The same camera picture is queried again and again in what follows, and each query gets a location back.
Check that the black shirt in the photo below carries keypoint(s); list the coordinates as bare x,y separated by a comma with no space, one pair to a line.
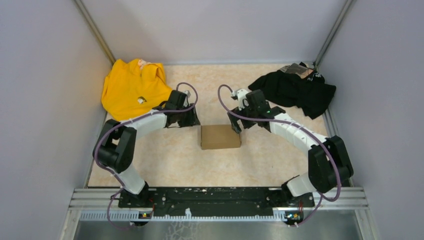
310,93

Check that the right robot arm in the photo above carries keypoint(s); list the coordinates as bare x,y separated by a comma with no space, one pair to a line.
328,161

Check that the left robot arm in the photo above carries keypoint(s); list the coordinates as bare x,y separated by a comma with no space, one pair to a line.
115,147

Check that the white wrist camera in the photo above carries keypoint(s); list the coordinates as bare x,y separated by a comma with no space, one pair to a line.
187,92
240,96

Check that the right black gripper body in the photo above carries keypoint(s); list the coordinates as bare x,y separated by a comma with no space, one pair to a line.
246,124

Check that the aluminium frame rail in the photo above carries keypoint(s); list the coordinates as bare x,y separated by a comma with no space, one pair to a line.
95,204

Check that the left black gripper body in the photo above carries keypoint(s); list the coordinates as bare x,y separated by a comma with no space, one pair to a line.
186,118

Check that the brown cardboard box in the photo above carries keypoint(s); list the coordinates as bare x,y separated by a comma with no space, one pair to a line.
218,137

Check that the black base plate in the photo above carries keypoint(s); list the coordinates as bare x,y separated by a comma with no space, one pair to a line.
214,201

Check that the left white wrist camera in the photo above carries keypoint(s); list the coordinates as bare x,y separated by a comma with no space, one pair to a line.
187,92

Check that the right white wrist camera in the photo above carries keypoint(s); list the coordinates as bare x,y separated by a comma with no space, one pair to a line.
240,96

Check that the yellow shirt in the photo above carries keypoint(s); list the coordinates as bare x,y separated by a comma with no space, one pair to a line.
133,88

